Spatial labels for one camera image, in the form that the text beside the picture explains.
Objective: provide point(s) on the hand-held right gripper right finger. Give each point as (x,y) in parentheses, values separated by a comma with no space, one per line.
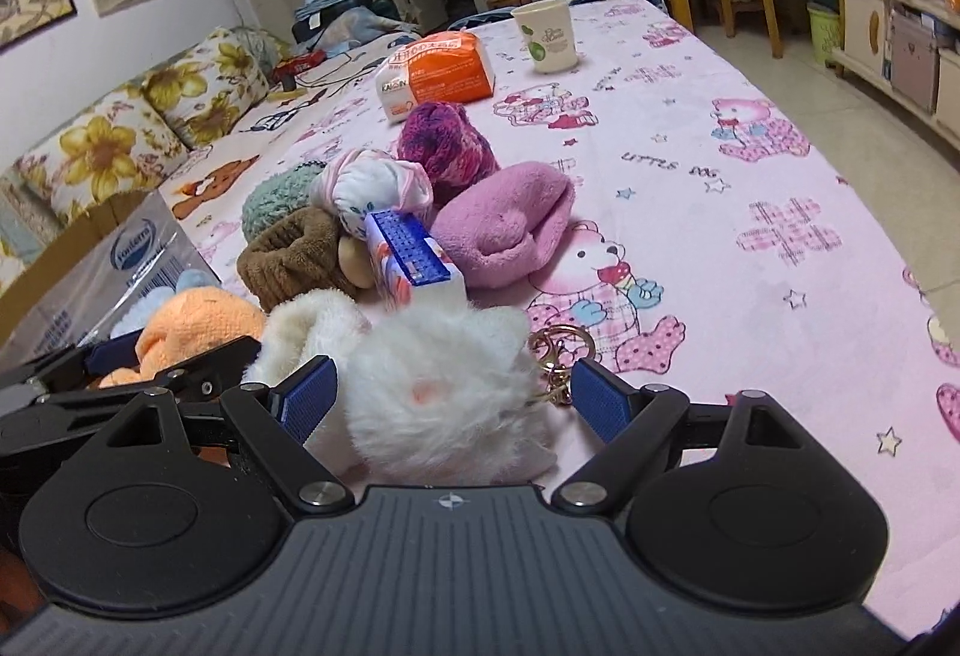
(600,397)

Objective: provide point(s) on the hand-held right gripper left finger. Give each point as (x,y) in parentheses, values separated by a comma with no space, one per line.
(309,397)

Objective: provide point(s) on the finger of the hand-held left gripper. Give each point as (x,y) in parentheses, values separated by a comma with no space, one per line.
(112,354)
(217,367)

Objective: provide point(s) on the orange plush toy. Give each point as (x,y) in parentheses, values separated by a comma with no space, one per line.
(195,326)

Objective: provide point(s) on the cardboard box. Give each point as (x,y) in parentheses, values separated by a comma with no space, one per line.
(97,259)

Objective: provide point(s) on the white fluffy plush toy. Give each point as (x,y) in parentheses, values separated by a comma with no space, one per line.
(435,386)

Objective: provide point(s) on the brown plush toy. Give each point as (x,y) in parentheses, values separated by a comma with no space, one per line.
(296,259)

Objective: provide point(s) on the pink fleece hat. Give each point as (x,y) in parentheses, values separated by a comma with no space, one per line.
(502,229)

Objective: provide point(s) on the purple knit hat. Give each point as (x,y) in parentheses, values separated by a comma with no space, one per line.
(442,139)

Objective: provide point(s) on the orange white soft package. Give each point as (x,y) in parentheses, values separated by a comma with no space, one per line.
(442,71)

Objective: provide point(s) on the tan small plush toy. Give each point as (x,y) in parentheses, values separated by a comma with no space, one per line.
(356,262)

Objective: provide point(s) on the teal knitted yarn ball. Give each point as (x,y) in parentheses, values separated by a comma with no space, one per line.
(277,199)

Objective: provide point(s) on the blue white tissue pack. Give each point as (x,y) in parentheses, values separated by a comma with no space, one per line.
(412,251)

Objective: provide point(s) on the yellow floral sofa cushion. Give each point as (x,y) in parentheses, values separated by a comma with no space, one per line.
(202,82)
(97,154)

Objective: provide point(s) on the white pink cloth bundle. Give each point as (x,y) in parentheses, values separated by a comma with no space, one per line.
(375,184)

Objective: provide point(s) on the sofa with cartoon cover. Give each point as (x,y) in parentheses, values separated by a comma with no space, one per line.
(300,101)

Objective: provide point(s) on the red box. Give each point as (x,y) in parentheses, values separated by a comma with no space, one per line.
(296,71)

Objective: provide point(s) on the white paper cup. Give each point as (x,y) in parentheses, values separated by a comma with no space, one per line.
(544,38)

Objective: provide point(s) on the pile of clothes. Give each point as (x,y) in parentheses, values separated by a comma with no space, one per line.
(352,19)

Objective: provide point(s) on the dark blue chair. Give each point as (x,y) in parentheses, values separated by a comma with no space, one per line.
(480,19)

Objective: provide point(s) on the green plastic basket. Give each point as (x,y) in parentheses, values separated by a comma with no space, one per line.
(823,34)

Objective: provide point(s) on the cream tv cabinet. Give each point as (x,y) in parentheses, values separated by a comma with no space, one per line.
(862,26)

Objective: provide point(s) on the silver metal case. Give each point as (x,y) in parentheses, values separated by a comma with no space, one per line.
(915,60)

